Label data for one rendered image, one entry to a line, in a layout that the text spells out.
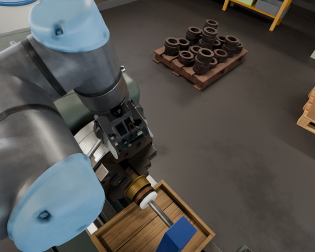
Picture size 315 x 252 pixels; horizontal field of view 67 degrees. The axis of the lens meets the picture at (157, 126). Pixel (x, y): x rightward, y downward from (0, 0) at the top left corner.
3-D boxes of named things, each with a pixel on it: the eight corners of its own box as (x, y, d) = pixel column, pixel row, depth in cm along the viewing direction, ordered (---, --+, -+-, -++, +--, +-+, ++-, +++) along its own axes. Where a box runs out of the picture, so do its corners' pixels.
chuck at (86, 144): (69, 196, 91) (60, 144, 68) (134, 156, 108) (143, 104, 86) (82, 214, 87) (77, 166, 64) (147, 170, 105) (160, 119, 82)
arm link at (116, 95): (63, 72, 35) (111, 46, 37) (75, 90, 40) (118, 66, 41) (82, 106, 32) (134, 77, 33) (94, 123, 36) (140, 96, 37)
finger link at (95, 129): (96, 146, 51) (95, 120, 44) (93, 141, 51) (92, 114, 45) (117, 139, 53) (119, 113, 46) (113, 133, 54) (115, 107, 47)
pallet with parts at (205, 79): (247, 61, 365) (261, 33, 332) (198, 92, 296) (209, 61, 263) (203, 36, 398) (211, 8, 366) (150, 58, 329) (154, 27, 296)
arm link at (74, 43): (6, 9, 26) (76, -27, 27) (56, 75, 35) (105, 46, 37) (32, 49, 22) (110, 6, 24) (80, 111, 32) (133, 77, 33)
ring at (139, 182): (119, 179, 76) (137, 201, 73) (141, 164, 81) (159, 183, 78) (118, 193, 83) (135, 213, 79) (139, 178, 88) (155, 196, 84)
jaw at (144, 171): (121, 154, 85) (146, 134, 89) (123, 160, 89) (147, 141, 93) (141, 176, 80) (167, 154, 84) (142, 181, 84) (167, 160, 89)
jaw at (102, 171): (106, 167, 83) (83, 166, 73) (115, 156, 83) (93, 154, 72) (125, 190, 79) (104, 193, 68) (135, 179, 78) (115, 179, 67)
